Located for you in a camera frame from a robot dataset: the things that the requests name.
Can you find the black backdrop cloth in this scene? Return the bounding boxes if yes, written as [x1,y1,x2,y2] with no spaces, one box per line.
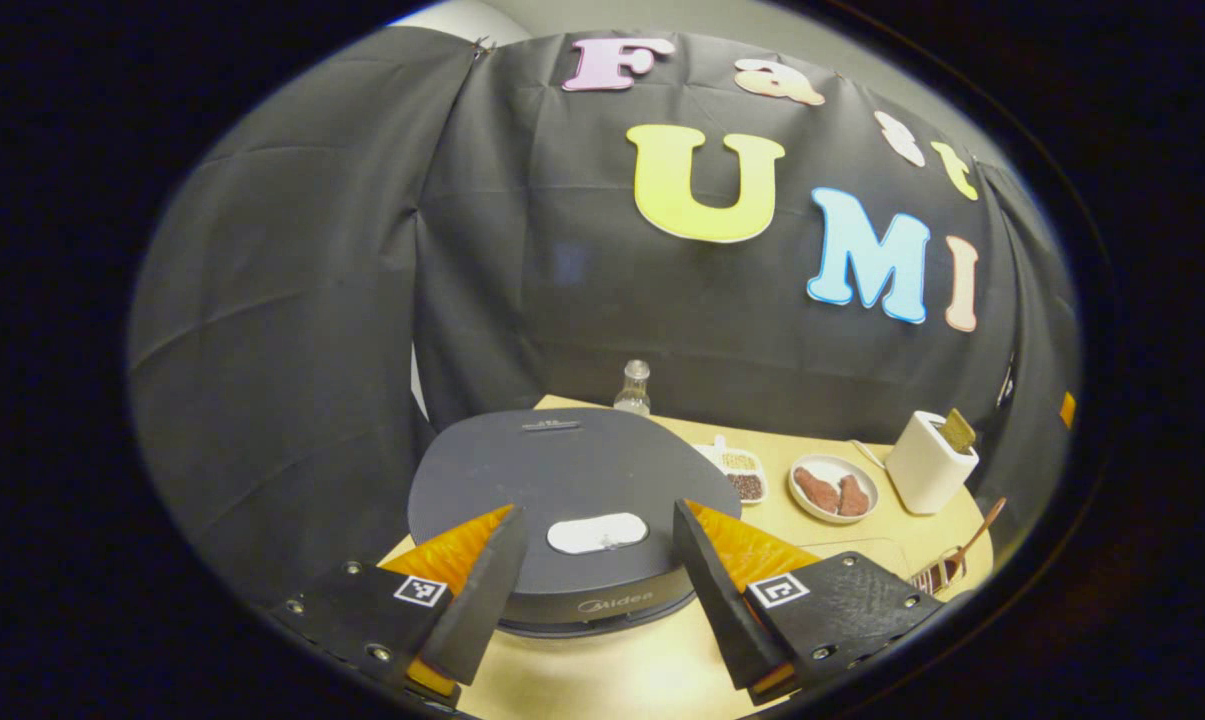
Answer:
[127,28,1081,611]

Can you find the brown wooden spoon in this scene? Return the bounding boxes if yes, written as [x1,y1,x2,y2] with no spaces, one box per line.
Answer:
[934,497,1007,587]

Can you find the round white plate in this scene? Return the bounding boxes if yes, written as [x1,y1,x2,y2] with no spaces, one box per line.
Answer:
[788,454,880,525]

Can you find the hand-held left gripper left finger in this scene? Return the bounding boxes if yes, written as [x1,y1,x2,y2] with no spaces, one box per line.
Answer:
[267,503,529,708]

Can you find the dark grey rice cooker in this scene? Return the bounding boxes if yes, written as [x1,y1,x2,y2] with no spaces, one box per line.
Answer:
[407,407,743,638]

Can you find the small clear glass bottle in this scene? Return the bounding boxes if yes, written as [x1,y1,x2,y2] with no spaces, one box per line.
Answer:
[614,359,653,418]

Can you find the white divided dish of beans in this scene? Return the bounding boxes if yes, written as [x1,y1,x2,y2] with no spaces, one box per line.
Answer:
[695,435,768,505]

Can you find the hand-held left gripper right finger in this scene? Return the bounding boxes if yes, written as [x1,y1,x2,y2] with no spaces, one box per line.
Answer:
[673,499,948,706]

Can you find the brown toast slice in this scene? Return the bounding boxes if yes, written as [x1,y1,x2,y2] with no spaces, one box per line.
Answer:
[937,408,976,453]

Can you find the white toaster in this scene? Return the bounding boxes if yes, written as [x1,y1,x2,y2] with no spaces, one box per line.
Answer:
[885,410,980,516]

